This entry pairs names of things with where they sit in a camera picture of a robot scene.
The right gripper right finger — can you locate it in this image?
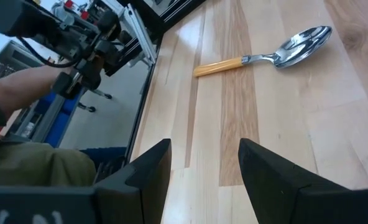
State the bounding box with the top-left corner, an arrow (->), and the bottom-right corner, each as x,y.
237,138 -> 368,224

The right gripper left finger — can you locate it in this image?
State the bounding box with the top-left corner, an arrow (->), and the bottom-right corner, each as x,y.
93,138 -> 173,224

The yellow-handled metal spoon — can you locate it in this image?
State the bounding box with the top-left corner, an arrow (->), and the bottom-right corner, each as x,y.
192,25 -> 333,78

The person's forearm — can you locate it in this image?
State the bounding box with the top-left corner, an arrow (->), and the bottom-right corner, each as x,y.
0,65 -> 70,121

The blue cart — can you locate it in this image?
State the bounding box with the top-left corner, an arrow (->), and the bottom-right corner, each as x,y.
34,90 -> 89,147

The black aluminium table frame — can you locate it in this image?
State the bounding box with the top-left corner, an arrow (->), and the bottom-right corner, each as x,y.
123,0 -> 208,164

